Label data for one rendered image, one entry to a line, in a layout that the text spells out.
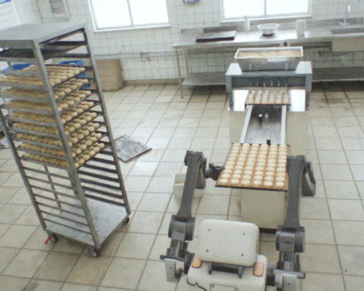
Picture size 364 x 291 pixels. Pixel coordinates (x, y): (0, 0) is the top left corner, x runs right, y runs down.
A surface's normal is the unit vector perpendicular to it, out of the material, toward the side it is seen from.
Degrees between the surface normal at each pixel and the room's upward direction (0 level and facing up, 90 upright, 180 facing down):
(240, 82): 90
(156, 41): 90
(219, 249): 47
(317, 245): 0
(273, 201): 90
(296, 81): 90
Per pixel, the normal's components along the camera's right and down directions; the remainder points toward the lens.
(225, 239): -0.27, -0.22
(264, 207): -0.26, 0.50
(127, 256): -0.11, -0.87
